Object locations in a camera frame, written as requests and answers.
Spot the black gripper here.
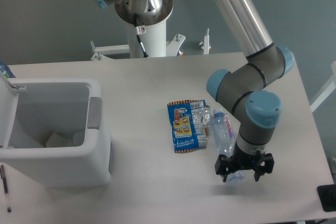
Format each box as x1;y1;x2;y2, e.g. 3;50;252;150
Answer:
215;142;275;182

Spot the crushed clear plastic bottle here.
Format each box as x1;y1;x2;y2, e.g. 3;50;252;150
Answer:
212;108;246;184

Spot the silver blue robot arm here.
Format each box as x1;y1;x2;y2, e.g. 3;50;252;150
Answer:
95;0;294;180

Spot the white trash can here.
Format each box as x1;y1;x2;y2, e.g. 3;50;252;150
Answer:
1;78;112;187

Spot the blue foil snack wrapper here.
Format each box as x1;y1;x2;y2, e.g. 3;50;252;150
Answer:
167;100;211;153

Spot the black device at edge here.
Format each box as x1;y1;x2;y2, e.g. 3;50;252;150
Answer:
317;184;336;212

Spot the black white pen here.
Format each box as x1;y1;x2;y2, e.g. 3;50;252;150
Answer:
1;165;12;213

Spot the blue bottle behind bin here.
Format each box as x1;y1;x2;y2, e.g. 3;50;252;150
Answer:
0;62;16;78

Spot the white frame bar right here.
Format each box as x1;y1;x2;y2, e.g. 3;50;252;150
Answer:
309;61;336;113

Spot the white pedestal foot right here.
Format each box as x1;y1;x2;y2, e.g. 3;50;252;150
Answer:
199;28;212;55

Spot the white pedestal foot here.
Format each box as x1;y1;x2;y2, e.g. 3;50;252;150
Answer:
166;34;186;57
90;40;130;61
199;28;212;55

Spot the white pedestal foot middle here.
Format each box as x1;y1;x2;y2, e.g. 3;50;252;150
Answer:
166;34;186;57

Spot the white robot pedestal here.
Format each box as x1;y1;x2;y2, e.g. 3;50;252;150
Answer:
120;6;173;58

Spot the black cable on pedestal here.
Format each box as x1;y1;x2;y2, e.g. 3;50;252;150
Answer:
133;13;150;59

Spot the white pedestal foot left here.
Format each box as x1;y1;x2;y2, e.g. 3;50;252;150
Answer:
90;40;130;61

